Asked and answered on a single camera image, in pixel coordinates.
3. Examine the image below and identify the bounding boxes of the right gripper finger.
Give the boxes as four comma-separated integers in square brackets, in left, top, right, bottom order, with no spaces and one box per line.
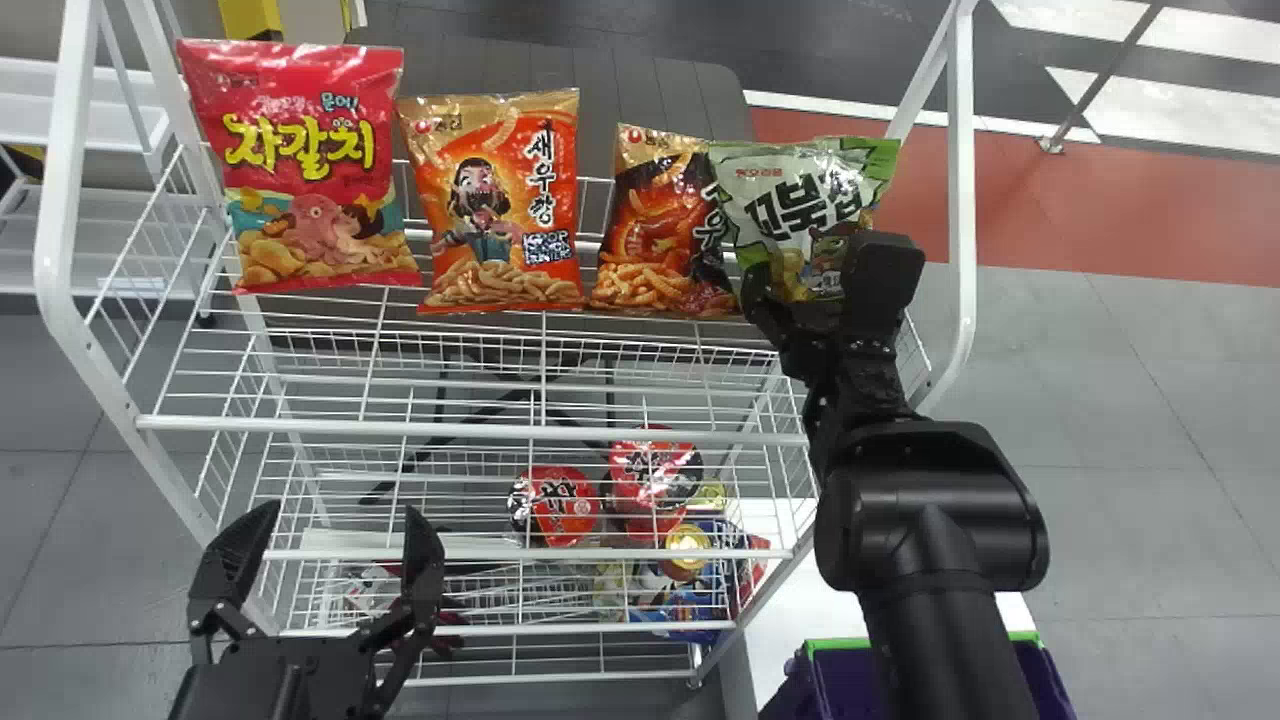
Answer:
[738,262,795,317]

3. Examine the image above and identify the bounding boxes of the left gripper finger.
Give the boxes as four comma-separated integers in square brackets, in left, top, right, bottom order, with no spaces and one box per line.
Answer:
[187,499,284,643]
[362,504,448,717]

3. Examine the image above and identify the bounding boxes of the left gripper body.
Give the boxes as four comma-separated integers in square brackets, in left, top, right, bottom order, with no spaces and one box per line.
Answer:
[168,630,403,720]

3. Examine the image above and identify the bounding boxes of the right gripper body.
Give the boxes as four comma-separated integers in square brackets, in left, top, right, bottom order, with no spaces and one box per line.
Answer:
[742,288,857,389]

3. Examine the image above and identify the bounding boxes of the green snack packet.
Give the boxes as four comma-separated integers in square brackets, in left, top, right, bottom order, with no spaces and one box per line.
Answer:
[706,134,903,305]

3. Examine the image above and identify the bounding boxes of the dark orange snack packet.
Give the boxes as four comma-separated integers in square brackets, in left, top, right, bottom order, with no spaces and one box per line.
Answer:
[587,122,743,320]

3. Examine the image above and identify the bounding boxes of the red noodle cup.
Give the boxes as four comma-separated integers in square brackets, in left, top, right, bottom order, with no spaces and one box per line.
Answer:
[607,427,705,543]
[507,464,602,550]

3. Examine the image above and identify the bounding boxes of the yellow can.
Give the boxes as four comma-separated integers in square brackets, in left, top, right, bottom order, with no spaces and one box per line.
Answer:
[658,524,715,583]

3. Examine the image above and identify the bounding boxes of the blue snack packet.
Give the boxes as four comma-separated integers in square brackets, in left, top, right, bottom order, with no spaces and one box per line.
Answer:
[628,514,773,643]

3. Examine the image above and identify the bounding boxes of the purple crate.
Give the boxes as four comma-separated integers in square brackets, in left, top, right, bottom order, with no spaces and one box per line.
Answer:
[757,631,1079,720]

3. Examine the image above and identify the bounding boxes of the white shelf trolley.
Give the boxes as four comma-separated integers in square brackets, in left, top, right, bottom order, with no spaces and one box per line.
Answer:
[0,55,219,326]

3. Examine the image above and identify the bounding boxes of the red snack packet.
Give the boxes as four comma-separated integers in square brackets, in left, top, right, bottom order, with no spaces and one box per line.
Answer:
[176,38,425,296]

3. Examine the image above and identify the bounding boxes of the white wire rack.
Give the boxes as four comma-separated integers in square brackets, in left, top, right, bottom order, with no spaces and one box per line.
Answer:
[32,0,979,691]

